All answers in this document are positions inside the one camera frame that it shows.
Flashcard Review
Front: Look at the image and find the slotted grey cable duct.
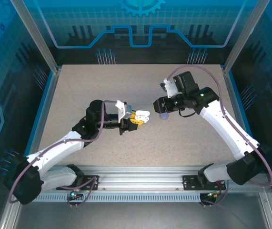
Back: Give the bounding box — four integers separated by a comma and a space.
34, 192, 202, 203

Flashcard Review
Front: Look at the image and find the blue table edge strip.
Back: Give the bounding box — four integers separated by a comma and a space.
25, 71, 55, 158
226, 71, 260, 153

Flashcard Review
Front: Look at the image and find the aluminium frame post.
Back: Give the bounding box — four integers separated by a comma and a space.
222, 0, 272, 73
10, 0, 61, 73

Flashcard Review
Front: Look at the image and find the black connector with light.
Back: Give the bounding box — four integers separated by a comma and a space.
67, 189, 83, 200
203, 190, 222, 200

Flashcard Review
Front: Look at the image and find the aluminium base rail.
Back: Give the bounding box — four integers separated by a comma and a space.
47, 166, 234, 191

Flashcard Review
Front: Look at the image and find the pale lilac earbud charging case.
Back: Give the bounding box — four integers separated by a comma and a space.
135, 109, 151, 124

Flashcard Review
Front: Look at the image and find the purple camera cable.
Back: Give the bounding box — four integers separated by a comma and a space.
165, 64, 272, 208
8, 100, 118, 208

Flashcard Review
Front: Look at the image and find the aluminium side rail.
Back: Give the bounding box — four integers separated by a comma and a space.
222, 66, 272, 229
0, 66, 62, 229

